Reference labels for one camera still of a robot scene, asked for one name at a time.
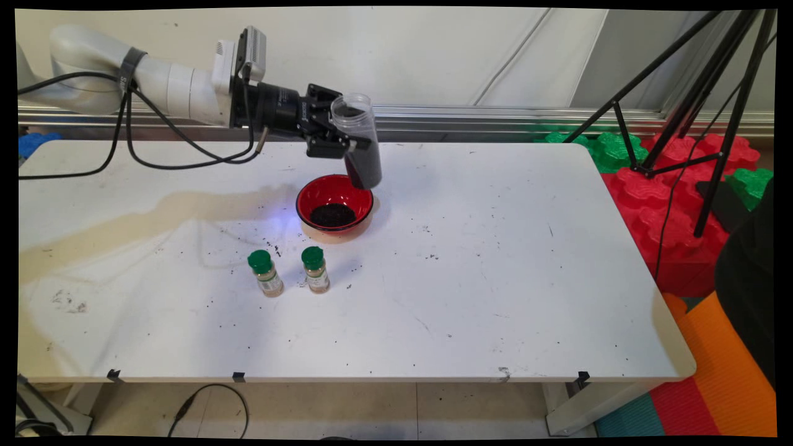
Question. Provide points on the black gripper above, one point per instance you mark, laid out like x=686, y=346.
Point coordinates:
x=272, y=110

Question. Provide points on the clear jar with black seeds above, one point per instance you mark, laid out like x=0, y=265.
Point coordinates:
x=367, y=173

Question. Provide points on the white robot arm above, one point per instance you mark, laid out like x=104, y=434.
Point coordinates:
x=93, y=68

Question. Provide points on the red and black bowl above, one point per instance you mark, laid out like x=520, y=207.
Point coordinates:
x=328, y=192

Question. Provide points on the green-capped spice bottle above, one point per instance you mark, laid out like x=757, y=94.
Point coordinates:
x=269, y=282
x=316, y=277

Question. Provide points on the blue foam block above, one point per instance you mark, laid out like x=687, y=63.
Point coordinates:
x=38, y=144

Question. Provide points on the green foam block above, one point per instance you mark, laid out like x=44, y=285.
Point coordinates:
x=613, y=152
x=749, y=183

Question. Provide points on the red foam block pile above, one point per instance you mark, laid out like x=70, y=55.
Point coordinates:
x=675, y=260

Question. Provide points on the white table leg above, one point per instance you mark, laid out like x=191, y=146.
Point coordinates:
x=582, y=412

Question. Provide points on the black tripod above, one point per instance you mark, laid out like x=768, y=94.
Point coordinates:
x=714, y=62

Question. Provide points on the grey metal table foot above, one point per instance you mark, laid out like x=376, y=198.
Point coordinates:
x=62, y=420

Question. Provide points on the teal foam mat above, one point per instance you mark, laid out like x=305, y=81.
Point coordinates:
x=629, y=421

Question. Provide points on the black fabric object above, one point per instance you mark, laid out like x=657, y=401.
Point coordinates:
x=749, y=279

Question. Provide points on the red foam mat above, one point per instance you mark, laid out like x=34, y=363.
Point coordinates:
x=681, y=409

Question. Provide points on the orange foam mat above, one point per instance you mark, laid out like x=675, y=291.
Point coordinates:
x=731, y=384

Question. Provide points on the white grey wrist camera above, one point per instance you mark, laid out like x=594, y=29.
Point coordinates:
x=251, y=52

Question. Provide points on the aluminium wall rail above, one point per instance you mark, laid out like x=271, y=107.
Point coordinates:
x=464, y=118

